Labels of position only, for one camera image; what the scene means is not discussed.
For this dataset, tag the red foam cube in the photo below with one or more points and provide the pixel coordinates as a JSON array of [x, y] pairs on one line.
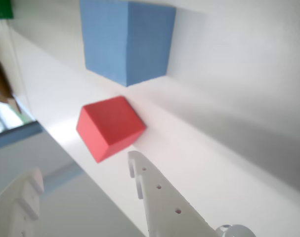
[[107, 128]]

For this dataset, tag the blue grey framed window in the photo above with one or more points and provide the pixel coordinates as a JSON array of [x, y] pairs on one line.
[[6, 138]]

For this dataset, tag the bright green panel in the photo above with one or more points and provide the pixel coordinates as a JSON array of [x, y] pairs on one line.
[[1, 8]]

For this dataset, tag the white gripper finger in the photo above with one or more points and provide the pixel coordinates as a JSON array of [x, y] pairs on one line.
[[18, 197], [164, 209]]

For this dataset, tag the blue foam cube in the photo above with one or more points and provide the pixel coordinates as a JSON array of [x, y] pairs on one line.
[[115, 37]]

